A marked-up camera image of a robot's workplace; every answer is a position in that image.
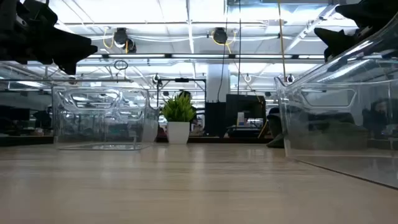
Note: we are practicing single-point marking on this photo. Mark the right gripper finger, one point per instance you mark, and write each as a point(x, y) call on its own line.
point(335, 40)
point(363, 12)

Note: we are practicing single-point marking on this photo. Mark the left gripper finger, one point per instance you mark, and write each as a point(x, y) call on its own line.
point(62, 49)
point(37, 15)

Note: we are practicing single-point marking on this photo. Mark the person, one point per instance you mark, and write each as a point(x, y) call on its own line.
point(381, 118)
point(186, 93)

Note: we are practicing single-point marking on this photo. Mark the clear plastic bin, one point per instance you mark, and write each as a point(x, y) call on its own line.
point(326, 161)
point(102, 146)

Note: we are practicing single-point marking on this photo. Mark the black monitor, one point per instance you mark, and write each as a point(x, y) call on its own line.
point(245, 107)

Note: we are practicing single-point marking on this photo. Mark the green plant in white pot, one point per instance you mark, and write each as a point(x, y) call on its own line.
point(178, 132)

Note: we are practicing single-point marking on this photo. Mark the black cabinet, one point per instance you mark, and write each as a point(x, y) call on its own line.
point(214, 121)

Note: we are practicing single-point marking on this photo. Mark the black background frame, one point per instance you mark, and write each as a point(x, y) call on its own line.
point(182, 80)

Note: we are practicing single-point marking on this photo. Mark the black aluminium table frame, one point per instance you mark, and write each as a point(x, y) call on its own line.
point(217, 140)

